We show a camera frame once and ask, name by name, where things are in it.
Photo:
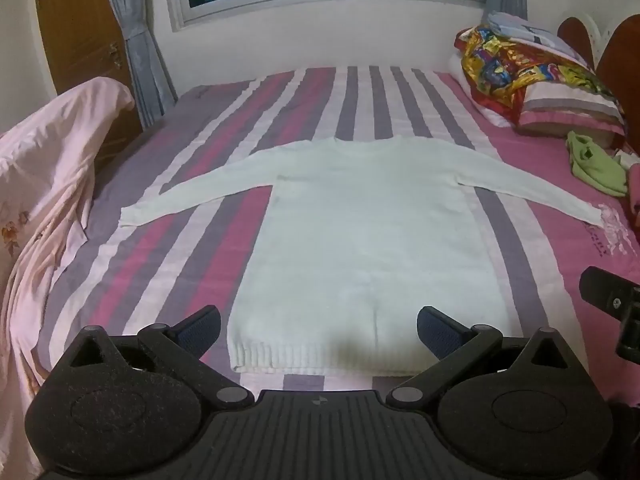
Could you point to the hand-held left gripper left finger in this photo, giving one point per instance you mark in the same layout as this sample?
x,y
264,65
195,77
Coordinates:
x,y
200,332

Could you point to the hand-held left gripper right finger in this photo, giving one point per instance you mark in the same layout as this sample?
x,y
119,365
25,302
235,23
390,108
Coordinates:
x,y
437,332

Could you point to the white knit sweater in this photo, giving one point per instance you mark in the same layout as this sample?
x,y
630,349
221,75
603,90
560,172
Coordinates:
x,y
370,240

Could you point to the green cloth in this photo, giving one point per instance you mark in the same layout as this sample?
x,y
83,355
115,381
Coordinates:
x,y
597,167

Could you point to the pink striped pillow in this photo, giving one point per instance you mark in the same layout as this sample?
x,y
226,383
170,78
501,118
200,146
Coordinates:
x,y
570,110

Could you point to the light pink floral blanket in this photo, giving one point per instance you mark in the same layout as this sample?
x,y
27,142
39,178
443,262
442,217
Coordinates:
x,y
45,180

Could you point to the brown wooden headboard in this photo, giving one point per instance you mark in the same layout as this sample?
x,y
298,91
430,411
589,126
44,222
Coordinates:
x,y
617,65

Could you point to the colourful printed cloth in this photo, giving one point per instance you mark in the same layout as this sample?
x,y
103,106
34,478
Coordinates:
x,y
510,67

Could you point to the striped pink purple bed sheet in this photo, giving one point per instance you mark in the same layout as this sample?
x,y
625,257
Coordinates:
x,y
380,90

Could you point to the blue grey printed pillow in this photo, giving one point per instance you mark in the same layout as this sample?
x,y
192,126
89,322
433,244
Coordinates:
x,y
540,35

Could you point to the brown wooden door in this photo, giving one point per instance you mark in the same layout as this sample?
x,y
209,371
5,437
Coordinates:
x,y
75,25

